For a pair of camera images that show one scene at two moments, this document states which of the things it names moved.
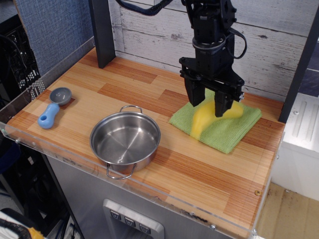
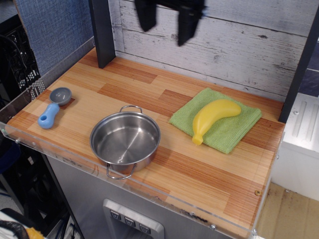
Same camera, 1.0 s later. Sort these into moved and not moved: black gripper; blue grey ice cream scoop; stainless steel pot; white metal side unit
Moved: black gripper
Not moved: blue grey ice cream scoop; stainless steel pot; white metal side unit
